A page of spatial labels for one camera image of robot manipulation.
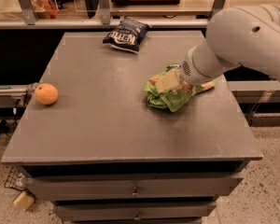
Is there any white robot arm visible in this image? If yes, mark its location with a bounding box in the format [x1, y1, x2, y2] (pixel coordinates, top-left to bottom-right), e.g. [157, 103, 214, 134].
[156, 5, 280, 92]

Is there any yellow sponge block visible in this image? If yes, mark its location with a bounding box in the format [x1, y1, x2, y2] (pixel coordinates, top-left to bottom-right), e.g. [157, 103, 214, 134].
[13, 191, 35, 211]

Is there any orange fruit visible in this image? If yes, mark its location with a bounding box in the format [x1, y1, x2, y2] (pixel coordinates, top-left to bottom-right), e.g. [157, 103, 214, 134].
[35, 83, 59, 105]

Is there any grey drawer cabinet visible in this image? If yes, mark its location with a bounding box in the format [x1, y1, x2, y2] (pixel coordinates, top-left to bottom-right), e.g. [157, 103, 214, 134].
[2, 31, 262, 224]

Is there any green rice chip bag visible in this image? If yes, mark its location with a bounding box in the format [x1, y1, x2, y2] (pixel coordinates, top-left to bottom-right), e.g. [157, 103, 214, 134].
[143, 64, 216, 112]

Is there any lower grey drawer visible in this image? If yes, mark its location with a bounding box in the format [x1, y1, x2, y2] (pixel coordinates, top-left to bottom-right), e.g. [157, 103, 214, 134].
[54, 202, 217, 221]

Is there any metal shelf frame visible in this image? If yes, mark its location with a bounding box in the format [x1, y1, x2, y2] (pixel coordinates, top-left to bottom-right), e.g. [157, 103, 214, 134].
[0, 0, 280, 30]

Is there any dark blue kettle chip bag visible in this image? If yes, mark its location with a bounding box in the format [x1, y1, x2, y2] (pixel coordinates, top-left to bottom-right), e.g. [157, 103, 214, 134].
[103, 19, 150, 53]

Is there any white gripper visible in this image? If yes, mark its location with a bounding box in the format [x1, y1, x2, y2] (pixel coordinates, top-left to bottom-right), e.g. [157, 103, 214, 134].
[155, 45, 223, 93]

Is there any grey drawer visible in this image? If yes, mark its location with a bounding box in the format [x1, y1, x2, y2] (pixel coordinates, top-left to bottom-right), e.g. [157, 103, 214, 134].
[54, 202, 217, 221]
[23, 173, 243, 201]

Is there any black wire basket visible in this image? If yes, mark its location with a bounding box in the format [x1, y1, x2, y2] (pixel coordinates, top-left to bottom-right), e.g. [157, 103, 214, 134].
[4, 167, 25, 190]

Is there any orange snack bag on shelf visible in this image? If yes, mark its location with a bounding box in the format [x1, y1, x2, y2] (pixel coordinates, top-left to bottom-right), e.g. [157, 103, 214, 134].
[30, 0, 58, 19]

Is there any upper grey drawer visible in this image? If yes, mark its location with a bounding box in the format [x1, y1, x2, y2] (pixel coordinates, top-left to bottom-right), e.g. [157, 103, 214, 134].
[23, 173, 243, 201]

